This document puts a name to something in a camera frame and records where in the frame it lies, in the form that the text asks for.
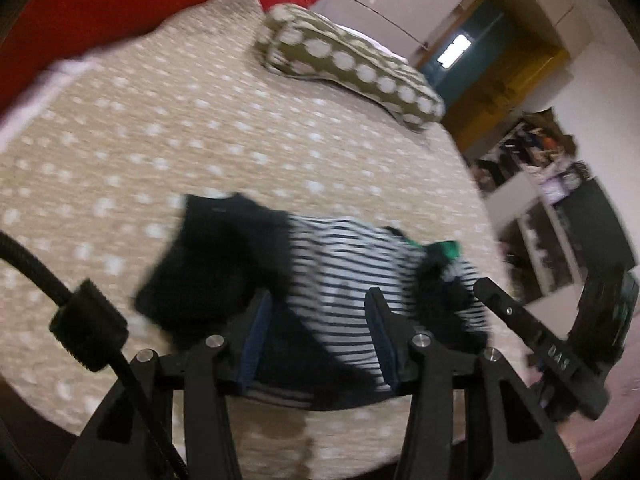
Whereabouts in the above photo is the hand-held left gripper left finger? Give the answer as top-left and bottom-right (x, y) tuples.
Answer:
(57, 289), (274, 480)

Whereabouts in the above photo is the dark cabinet panel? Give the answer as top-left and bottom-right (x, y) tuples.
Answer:
(560, 174), (637, 283)

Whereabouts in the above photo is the beige dotted bedspread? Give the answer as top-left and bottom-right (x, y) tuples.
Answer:
(0, 0), (518, 478)

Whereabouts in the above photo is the black and white striped shirt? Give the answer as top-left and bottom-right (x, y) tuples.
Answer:
(132, 191), (493, 411)

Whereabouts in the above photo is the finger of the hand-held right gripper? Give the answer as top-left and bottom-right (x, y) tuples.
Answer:
(472, 277), (609, 422)

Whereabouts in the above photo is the red blanket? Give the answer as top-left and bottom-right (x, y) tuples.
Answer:
(0, 0), (333, 111)

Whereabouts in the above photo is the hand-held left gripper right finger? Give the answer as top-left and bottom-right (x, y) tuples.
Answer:
(364, 287), (583, 480)

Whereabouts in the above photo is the yellow door frame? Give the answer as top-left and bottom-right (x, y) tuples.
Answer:
(417, 0), (571, 153)

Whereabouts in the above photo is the black braided cable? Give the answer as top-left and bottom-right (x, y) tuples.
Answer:
(0, 231), (190, 480)

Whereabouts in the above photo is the white cluttered shelf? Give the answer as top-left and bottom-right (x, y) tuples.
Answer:
(465, 107), (593, 306)

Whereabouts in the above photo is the olive polka-dot pillow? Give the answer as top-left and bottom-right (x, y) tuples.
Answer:
(254, 3), (447, 134)

